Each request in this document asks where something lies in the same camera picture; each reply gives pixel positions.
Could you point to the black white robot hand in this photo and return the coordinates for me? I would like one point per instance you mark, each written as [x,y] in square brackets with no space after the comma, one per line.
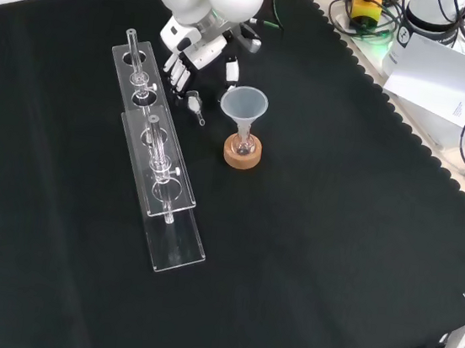
[201,49]

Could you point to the translucent plastic funnel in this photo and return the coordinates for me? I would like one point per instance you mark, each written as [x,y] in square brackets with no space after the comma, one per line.
[244,103]

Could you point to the clear acrylic funnel stand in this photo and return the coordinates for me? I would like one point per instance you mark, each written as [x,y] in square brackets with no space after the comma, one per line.
[159,182]

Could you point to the round-bottom glass flask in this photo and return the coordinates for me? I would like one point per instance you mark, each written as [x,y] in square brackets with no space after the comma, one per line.
[244,148]

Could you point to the yellow stop button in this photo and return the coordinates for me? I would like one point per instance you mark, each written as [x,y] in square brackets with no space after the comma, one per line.
[364,12]

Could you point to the black cloth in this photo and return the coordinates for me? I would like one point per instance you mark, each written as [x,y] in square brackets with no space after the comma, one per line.
[290,253]

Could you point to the white cylinder with black base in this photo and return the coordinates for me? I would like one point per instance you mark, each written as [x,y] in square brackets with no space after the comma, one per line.
[430,16]

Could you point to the pale board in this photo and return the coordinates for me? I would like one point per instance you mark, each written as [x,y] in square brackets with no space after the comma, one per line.
[439,76]

